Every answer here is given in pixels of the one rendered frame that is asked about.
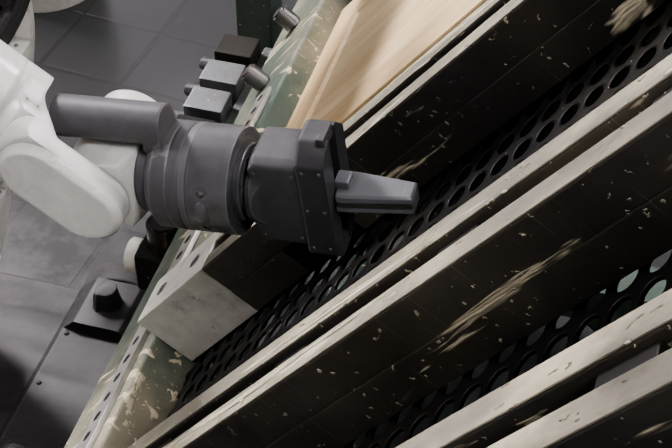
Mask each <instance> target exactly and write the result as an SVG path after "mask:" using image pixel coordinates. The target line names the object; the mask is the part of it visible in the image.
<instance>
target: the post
mask: <svg viewBox="0 0 672 448"><path fill-rule="evenodd" d="M235 1H236V18H237V35H239V36H245V37H250V38H256V39H259V40H260V50H261V54H262V52H263V50H264V48H266V47H267V48H272V49H273V47H274V45H275V43H276V41H277V39H278V37H279V35H280V33H281V31H282V29H283V27H282V26H280V25H279V24H278V23H277V22H275V21H274V17H273V16H274V14H275V12H276V11H277V10H278V9H279V7H281V6H282V0H235Z"/></svg>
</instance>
